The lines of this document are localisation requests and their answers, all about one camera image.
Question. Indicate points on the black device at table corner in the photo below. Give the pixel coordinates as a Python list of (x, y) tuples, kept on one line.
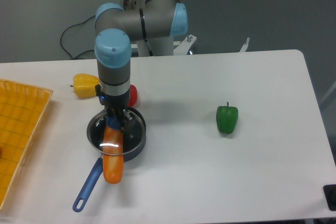
[(330, 192)]

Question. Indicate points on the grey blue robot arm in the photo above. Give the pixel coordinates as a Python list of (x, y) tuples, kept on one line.
[(115, 29)]

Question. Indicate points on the green toy bell pepper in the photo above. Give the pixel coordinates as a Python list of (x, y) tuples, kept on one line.
[(226, 118)]

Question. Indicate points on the glass lid blue knob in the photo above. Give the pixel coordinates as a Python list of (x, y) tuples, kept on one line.
[(134, 134)]

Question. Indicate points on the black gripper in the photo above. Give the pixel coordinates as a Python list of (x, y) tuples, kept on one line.
[(117, 106)]

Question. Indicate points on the yellow toy bell pepper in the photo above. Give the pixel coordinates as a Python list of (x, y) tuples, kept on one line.
[(84, 85)]

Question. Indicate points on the orange plastic basket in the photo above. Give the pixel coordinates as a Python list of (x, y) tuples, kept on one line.
[(22, 109)]

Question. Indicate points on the small black camera module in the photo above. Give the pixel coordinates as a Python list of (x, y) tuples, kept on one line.
[(98, 90)]

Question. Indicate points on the red toy bell pepper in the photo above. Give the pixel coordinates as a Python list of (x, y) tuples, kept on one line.
[(133, 96)]

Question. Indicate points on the black pot blue handle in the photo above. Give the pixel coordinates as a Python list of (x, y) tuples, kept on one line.
[(94, 174)]

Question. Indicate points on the orange toy baguette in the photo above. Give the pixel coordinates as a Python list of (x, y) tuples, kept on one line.
[(113, 160)]

